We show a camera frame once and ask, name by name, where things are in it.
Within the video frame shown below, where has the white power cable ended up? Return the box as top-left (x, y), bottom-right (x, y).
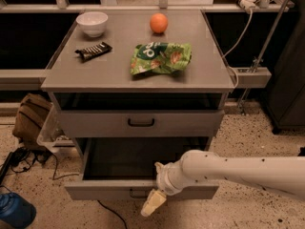
top-left (221, 7), bottom-right (254, 90)

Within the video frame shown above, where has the clear plastic bin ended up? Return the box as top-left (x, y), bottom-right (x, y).
top-left (37, 107), bottom-right (74, 154)

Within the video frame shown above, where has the orange fruit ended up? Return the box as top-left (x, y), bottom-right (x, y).
top-left (150, 13), bottom-right (168, 33)

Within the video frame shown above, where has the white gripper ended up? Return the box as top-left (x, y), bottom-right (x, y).
top-left (141, 161), bottom-right (191, 217)

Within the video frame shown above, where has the grey top drawer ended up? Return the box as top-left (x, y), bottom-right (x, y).
top-left (58, 111), bottom-right (224, 137)

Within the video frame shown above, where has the blue water jug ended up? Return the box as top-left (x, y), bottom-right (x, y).
top-left (0, 185), bottom-right (36, 229)

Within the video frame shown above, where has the metal stand pole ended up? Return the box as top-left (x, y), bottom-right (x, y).
top-left (237, 0), bottom-right (290, 115)

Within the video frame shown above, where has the grey drawer cabinet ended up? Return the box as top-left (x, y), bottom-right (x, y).
top-left (42, 10), bottom-right (234, 153)

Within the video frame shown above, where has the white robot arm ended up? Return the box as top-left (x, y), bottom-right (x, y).
top-left (141, 150), bottom-right (305, 217)

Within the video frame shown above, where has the black floor cable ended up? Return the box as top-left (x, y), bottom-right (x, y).
top-left (51, 153), bottom-right (129, 229)

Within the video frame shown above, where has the green chip bag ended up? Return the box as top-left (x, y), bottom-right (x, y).
top-left (130, 42), bottom-right (192, 75)

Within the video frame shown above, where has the dark chocolate bar wrapper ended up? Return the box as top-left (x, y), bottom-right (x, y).
top-left (75, 42), bottom-right (112, 61)

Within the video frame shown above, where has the white ceramic bowl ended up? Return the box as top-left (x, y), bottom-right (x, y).
top-left (76, 11), bottom-right (108, 37)

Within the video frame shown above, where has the grey drawer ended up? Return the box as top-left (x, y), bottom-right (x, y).
top-left (58, 111), bottom-right (224, 137)
top-left (65, 137), bottom-right (210, 201)

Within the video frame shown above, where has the white power strip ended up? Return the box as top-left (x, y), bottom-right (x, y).
top-left (230, 0), bottom-right (259, 15)

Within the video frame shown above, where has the black cable bundle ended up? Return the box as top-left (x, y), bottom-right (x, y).
top-left (0, 146), bottom-right (51, 184)

